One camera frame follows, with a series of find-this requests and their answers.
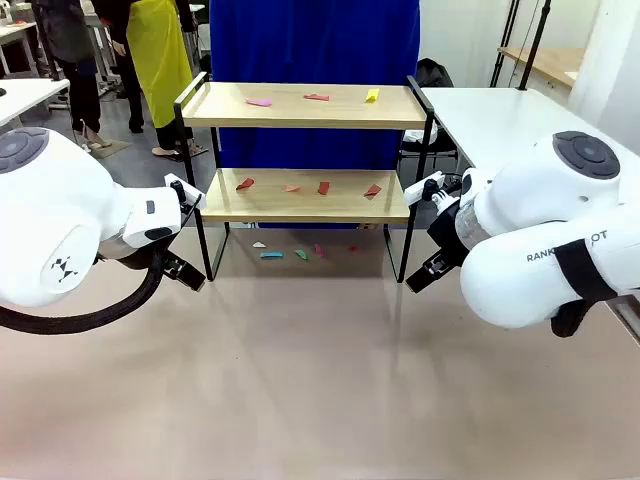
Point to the orange paper scrap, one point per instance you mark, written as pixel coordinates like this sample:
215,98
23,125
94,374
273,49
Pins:
291,188

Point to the two-tier wooden black-framed shelf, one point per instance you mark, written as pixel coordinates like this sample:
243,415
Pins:
300,112

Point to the grey aluminium rail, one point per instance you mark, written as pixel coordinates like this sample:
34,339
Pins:
632,325

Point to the person in grey jacket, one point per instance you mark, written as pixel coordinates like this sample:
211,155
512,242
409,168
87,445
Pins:
70,35

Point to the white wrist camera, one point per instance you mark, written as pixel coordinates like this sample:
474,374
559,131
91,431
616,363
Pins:
170,178
417,191

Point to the tan floor mat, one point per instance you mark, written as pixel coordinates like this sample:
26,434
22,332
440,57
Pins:
117,147

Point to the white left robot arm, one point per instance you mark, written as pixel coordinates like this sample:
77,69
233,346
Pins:
60,210

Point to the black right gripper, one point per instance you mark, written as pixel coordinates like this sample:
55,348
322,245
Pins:
447,232

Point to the person with yellow apron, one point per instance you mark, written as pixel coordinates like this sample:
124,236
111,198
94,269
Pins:
155,60

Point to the person in black clothes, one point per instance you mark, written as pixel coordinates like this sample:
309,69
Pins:
131,85

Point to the white background table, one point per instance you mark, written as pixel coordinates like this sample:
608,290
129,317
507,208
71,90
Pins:
25,95

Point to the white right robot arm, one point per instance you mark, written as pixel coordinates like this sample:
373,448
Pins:
525,280

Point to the white side table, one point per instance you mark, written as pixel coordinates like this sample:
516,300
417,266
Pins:
500,120

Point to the black chair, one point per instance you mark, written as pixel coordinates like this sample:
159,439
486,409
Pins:
432,72

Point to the blue paper scrap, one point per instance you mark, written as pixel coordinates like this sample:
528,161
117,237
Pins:
271,255

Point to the person in blue hoodie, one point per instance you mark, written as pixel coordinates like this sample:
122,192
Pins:
310,45

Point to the pink paper scrap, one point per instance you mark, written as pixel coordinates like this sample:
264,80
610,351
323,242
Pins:
260,102

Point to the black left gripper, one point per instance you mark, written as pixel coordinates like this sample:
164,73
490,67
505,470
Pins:
125,252

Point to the wooden background table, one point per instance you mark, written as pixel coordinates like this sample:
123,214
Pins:
550,60

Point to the yellow paper scrap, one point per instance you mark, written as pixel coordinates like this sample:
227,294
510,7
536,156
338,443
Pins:
372,96

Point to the green paper scrap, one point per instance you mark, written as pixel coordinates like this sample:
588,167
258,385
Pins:
301,254

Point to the black tripod stand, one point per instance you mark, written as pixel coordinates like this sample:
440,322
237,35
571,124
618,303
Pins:
505,40

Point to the white plastic bag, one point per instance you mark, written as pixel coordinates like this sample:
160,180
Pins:
415,136

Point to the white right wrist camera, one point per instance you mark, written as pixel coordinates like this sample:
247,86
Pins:
417,191

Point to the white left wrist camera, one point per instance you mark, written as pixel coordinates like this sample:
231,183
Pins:
170,178

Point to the magenta paper scrap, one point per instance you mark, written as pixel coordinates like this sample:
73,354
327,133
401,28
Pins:
319,250

